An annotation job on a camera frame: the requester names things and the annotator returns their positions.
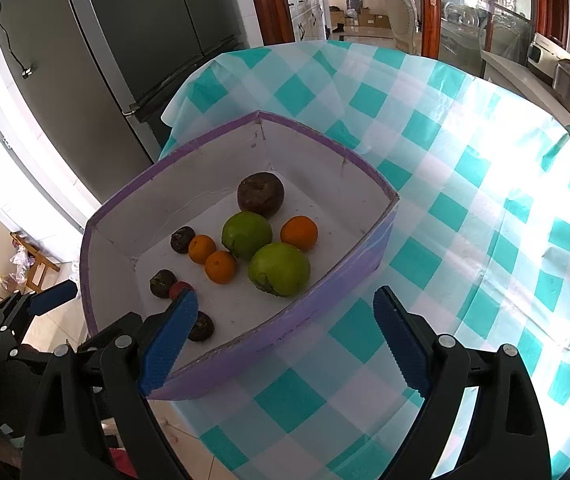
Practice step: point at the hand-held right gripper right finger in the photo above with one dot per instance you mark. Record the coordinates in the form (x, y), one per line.
(402, 340)

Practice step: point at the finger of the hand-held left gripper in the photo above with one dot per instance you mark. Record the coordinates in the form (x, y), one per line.
(52, 298)

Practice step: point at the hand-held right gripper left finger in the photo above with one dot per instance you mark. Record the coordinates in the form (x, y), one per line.
(170, 345)

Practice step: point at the small dark brown fruit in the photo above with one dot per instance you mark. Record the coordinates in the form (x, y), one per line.
(163, 283)
(183, 239)
(201, 329)

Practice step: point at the small red fruit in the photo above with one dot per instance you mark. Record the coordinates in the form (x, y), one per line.
(181, 289)

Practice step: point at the orange tangerine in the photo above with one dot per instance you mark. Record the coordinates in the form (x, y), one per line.
(202, 249)
(299, 233)
(221, 267)

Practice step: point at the green round fruit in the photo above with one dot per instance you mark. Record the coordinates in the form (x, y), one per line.
(280, 269)
(247, 234)

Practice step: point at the large brown round fruit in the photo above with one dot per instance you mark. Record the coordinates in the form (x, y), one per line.
(261, 195)

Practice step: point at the purple cardboard box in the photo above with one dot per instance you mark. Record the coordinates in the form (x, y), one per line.
(290, 160)

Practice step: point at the wooden stool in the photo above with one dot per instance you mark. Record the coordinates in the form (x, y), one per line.
(35, 265)

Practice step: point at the teal white checkered tablecloth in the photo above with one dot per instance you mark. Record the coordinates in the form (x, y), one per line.
(440, 210)

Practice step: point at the grey refrigerator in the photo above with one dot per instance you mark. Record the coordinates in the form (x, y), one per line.
(115, 60)

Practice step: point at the kitchen counter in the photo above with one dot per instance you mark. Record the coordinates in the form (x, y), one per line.
(515, 77)

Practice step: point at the white kitchen appliance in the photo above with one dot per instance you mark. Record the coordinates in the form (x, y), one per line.
(545, 55)

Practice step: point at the cardboard boxes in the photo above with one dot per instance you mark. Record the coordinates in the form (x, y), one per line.
(365, 17)

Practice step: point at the white ornate chair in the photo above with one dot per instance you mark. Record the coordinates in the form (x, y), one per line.
(402, 15)

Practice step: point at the wooden glass door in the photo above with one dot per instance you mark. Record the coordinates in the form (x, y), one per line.
(465, 20)

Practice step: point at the white cabinet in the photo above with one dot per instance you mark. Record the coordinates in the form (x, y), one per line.
(307, 5)

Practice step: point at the wooden door frame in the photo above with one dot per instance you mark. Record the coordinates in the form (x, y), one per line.
(270, 0)

